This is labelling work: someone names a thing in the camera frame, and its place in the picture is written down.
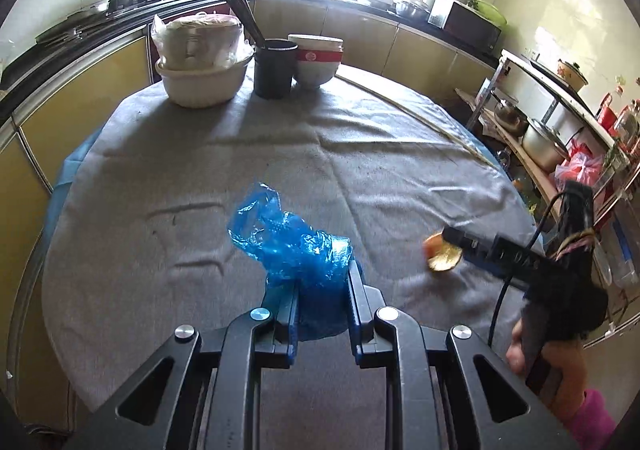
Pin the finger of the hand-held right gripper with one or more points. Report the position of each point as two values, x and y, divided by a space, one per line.
487 264
470 239

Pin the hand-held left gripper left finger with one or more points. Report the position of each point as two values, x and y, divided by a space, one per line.
287 330

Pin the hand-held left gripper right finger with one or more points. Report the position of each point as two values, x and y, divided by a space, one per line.
356 325

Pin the orange peel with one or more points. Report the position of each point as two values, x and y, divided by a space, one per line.
440 260

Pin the blue plastic bag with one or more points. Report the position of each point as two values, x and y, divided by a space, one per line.
295 250

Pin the person's right forearm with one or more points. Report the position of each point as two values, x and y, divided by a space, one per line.
595 422

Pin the person's right hand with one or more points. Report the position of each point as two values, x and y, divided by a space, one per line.
567 370

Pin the steel pot with lid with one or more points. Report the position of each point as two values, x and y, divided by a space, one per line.
545 145

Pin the pink red plastic bag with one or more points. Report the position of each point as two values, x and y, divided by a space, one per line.
580 165

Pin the dark pot with lid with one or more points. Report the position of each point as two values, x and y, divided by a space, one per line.
510 116

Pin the grey tablecloth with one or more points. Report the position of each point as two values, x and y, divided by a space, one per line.
350 155

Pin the white rice cooker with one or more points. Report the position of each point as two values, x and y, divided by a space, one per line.
572 120

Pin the metal storage rack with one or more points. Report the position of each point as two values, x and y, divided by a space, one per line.
550 95

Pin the glass bottle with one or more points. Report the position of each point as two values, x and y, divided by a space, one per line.
627 128

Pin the flowered ceramic pot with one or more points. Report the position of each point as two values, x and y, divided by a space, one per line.
572 74

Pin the black microwave oven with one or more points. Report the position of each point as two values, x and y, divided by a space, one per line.
470 28

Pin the green plastic lid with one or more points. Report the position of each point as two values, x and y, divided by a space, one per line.
492 13

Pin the red banded white bowl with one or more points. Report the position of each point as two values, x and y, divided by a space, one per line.
315 63

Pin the steel mixing bowl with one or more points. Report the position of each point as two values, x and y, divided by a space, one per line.
412 9

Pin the black chopstick holder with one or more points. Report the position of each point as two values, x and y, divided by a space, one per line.
274 70

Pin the cream basin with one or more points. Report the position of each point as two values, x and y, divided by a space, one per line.
200 85

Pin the plastic wrapped bowl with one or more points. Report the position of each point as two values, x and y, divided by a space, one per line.
200 38

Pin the bundle of dark chopsticks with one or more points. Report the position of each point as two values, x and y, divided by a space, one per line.
245 15

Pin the black gas stove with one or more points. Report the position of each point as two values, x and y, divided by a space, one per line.
135 0

